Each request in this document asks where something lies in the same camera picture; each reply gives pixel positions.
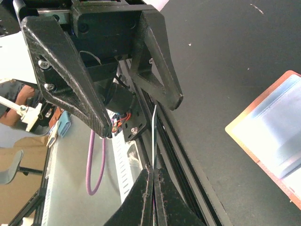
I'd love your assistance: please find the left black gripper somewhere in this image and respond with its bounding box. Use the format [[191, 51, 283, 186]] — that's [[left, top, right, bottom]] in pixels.
[[13, 0, 183, 138]]

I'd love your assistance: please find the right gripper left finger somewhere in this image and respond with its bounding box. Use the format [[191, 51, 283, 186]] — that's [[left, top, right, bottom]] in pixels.
[[105, 167, 154, 226]]

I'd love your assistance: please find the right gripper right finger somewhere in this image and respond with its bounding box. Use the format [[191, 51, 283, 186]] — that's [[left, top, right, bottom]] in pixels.
[[154, 169, 204, 226]]

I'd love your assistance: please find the teal chip credit card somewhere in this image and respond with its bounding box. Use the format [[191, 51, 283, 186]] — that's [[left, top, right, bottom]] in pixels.
[[151, 105, 158, 169]]

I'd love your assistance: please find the pink leather card holder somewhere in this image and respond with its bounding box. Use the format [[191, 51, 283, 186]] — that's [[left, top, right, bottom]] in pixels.
[[225, 70, 301, 208]]

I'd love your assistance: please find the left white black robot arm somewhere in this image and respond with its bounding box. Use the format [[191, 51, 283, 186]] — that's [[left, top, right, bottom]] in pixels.
[[0, 0, 183, 137]]

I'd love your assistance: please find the person behind the bench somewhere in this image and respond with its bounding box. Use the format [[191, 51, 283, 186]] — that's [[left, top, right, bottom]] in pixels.
[[0, 81, 43, 127]]

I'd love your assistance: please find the grey office chair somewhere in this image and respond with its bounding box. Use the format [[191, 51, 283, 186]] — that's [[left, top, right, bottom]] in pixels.
[[0, 150, 43, 185]]

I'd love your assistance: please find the white slotted cable duct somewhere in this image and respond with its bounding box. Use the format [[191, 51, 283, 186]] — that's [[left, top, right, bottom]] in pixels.
[[112, 132, 134, 203]]

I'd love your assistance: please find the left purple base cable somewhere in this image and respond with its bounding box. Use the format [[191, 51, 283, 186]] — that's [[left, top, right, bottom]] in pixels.
[[86, 129, 106, 196]]

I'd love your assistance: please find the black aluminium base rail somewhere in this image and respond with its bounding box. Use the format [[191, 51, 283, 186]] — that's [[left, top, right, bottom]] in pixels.
[[118, 60, 231, 226]]

